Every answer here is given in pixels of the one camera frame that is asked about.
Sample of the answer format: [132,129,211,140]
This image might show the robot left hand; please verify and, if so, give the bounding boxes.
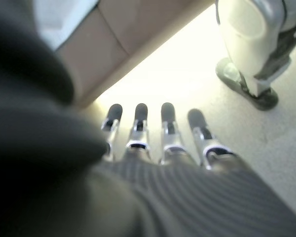
[0,0,296,237]

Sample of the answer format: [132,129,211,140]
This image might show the dark robot left foot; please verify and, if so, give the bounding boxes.
[215,58,279,111]

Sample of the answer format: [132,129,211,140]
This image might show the white robot left leg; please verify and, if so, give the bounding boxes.
[216,0,296,97]

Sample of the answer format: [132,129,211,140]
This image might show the dark upholstered bed frame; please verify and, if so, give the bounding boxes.
[55,0,217,109]

